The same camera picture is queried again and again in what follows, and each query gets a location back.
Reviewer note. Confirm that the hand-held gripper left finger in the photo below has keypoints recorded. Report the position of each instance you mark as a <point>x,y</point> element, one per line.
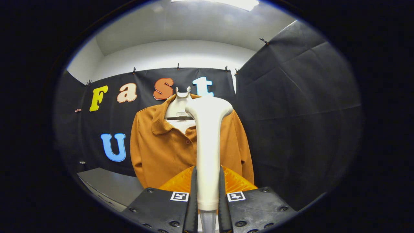
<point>161,210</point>

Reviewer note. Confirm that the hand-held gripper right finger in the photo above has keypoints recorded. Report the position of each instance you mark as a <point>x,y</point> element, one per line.
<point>258,210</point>

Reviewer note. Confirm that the orange button-up shirt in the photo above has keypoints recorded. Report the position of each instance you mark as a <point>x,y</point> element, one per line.
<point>161,152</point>

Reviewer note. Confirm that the white garment hanger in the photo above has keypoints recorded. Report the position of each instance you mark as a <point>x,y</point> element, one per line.
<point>178,106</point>

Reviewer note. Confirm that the grey cabinet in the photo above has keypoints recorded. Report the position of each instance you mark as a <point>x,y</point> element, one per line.
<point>110,184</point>

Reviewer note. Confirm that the black backdrop cloth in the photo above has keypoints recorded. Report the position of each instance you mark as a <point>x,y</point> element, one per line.
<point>307,113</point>

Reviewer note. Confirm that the row of black clips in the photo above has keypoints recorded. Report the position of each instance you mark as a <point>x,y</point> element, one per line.
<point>134,70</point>

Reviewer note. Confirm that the long ceiling light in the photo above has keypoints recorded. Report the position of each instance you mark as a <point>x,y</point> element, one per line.
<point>226,3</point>

